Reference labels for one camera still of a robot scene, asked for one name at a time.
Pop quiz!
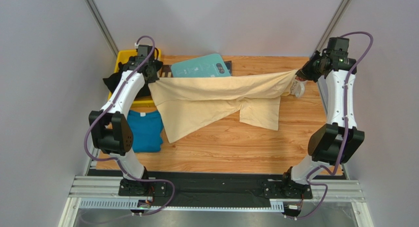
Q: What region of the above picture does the black t-shirt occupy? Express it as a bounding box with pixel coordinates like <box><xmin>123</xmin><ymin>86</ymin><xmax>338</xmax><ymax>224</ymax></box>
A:
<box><xmin>103</xmin><ymin>56</ymin><xmax>163</xmax><ymax>99</ymax></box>

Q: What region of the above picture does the cream t-shirt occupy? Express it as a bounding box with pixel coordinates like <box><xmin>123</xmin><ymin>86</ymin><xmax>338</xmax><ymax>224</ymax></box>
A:
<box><xmin>149</xmin><ymin>70</ymin><xmax>297</xmax><ymax>143</ymax></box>

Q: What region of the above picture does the dark Edward Tulane book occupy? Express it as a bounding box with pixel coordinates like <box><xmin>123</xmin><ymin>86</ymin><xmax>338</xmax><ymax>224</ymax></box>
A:
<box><xmin>159</xmin><ymin>65</ymin><xmax>174</xmax><ymax>78</ymax></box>

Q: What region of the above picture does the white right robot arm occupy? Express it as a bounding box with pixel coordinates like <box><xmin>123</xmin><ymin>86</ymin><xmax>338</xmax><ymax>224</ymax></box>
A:
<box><xmin>282</xmin><ymin>47</ymin><xmax>364</xmax><ymax>189</ymax></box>

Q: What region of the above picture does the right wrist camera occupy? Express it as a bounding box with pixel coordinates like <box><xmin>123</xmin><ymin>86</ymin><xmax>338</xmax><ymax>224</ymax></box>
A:
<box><xmin>326</xmin><ymin>37</ymin><xmax>350</xmax><ymax>57</ymax></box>

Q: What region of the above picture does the aluminium front frame rail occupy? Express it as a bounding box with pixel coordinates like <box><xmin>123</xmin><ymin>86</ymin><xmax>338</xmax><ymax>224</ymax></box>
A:
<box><xmin>69</xmin><ymin>172</ymin><xmax>365</xmax><ymax>212</ymax></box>

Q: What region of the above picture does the blue folded t-shirt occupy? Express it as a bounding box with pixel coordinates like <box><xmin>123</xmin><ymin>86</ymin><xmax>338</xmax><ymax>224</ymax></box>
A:
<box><xmin>127</xmin><ymin>110</ymin><xmax>164</xmax><ymax>153</ymax></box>

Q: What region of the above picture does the dark blue book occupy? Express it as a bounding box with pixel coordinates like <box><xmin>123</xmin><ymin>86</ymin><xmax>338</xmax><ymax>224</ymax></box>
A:
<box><xmin>224</xmin><ymin>61</ymin><xmax>233</xmax><ymax>76</ymax></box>

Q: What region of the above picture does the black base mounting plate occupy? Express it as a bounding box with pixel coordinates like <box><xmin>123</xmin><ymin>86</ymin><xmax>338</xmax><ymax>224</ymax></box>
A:
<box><xmin>87</xmin><ymin>169</ymin><xmax>347</xmax><ymax>208</ymax></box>

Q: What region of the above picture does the white patterned mug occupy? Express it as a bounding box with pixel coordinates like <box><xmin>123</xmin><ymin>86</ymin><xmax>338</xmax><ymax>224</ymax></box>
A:
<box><xmin>290</xmin><ymin>75</ymin><xmax>308</xmax><ymax>98</ymax></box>

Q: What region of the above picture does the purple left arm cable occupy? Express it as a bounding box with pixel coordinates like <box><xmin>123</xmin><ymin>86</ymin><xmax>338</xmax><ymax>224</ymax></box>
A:
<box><xmin>83</xmin><ymin>35</ymin><xmax>177</xmax><ymax>217</ymax></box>

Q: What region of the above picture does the left aluminium frame post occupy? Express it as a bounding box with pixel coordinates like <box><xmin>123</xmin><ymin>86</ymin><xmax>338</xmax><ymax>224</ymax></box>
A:
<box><xmin>84</xmin><ymin>0</ymin><xmax>119</xmax><ymax>57</ymax></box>

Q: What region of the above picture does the aluminium frame post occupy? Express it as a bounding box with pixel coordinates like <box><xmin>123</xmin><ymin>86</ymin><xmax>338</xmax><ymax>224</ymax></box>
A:
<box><xmin>84</xmin><ymin>0</ymin><xmax>119</xmax><ymax>57</ymax></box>
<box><xmin>315</xmin><ymin>0</ymin><xmax>352</xmax><ymax>52</ymax></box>

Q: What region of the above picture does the yellow plastic bin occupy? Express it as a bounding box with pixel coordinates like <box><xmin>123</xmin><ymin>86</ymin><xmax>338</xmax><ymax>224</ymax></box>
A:
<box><xmin>103</xmin><ymin>48</ymin><xmax>163</xmax><ymax>108</ymax></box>

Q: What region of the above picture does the teal folding board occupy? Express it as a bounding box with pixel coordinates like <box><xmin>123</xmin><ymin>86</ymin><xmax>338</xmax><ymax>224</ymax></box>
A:
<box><xmin>170</xmin><ymin>54</ymin><xmax>231</xmax><ymax>78</ymax></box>

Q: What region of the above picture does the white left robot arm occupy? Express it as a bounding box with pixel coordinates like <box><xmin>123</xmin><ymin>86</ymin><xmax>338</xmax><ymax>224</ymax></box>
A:
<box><xmin>86</xmin><ymin>61</ymin><xmax>158</xmax><ymax>188</ymax></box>

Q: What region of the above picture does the right aluminium frame post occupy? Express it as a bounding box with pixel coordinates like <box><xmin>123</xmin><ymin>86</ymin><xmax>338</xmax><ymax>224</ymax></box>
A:
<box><xmin>315</xmin><ymin>0</ymin><xmax>352</xmax><ymax>52</ymax></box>

